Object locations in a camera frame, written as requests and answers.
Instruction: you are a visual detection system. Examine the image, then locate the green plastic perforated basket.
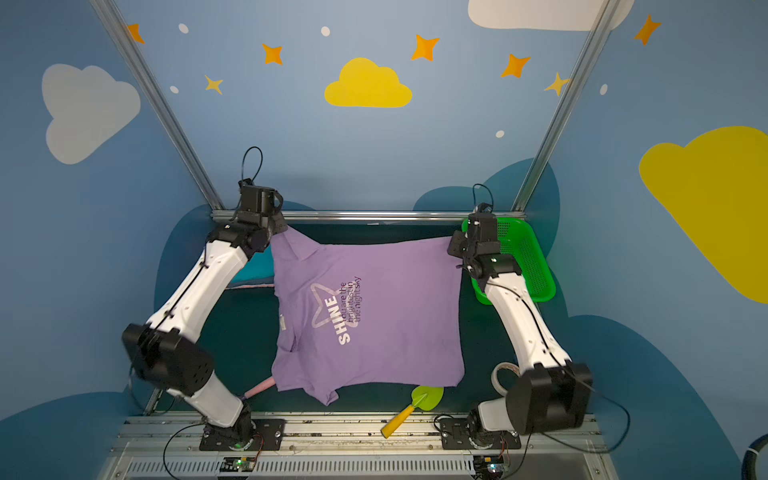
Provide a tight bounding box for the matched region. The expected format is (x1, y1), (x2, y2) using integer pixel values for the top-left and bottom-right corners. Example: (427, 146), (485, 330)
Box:
(497, 217), (556, 303)

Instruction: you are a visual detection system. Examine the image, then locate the purple t shirt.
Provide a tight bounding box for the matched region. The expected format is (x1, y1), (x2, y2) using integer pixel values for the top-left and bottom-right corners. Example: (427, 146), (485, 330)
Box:
(271, 229), (465, 406)

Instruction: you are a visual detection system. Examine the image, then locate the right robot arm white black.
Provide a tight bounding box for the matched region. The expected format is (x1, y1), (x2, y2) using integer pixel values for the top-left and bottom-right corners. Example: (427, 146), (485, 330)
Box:
(448, 211), (593, 435)

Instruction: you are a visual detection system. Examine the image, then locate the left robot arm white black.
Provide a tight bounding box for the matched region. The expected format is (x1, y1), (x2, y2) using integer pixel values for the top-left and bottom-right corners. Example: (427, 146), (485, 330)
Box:
(122, 179), (287, 430)

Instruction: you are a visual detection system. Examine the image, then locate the teal folded t shirt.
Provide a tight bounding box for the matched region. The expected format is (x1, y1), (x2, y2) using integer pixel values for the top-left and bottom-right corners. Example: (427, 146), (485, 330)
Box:
(230, 252), (274, 286)

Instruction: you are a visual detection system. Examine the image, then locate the white tape roll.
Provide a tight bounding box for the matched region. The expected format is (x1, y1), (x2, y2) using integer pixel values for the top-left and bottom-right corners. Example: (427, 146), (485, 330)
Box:
(490, 362), (522, 397)

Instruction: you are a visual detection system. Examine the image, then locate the green yellow toy shovel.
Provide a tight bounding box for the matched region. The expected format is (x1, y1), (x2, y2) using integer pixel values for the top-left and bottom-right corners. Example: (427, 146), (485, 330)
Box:
(380, 386), (444, 439)

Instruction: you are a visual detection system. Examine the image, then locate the right circuit board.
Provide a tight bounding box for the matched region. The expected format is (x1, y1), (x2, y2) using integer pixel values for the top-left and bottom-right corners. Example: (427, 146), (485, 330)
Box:
(473, 456), (506, 480)

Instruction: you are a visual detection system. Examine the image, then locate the circuit board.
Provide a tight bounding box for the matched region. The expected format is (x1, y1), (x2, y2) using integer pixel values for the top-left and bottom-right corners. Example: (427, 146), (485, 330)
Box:
(473, 456), (506, 480)
(219, 457), (256, 473)

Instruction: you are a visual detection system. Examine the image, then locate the left circuit board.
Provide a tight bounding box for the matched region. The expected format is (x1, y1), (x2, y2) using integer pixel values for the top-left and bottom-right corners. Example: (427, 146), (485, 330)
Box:
(219, 457), (256, 473)

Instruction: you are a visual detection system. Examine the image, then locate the aluminium frame back bar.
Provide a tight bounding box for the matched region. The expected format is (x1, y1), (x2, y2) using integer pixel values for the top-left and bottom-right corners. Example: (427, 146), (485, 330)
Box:
(211, 209), (527, 226)

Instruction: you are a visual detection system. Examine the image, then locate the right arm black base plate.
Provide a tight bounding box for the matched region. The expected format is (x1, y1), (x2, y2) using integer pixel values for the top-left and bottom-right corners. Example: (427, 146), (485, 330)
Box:
(435, 416), (522, 450)

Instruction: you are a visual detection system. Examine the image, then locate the aluminium frame left post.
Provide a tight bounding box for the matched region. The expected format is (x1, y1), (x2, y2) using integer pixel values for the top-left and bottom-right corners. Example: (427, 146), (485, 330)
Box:
(90, 0), (233, 224)

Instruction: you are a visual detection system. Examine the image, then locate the aluminium frame post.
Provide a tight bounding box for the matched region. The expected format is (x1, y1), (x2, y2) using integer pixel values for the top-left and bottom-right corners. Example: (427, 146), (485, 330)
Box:
(509, 0), (622, 218)
(90, 0), (233, 224)

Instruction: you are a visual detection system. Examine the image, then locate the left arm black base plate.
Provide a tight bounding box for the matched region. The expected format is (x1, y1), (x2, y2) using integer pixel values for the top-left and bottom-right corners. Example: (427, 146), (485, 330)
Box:
(199, 418), (286, 452)

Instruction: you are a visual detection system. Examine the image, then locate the aluminium frame right post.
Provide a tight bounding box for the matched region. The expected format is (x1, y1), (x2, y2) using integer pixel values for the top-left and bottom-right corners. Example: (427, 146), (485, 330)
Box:
(509, 0), (622, 218)

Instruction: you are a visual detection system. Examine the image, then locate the aluminium front rail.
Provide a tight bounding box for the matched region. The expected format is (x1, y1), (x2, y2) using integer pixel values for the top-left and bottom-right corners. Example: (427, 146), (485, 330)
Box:
(99, 412), (618, 479)

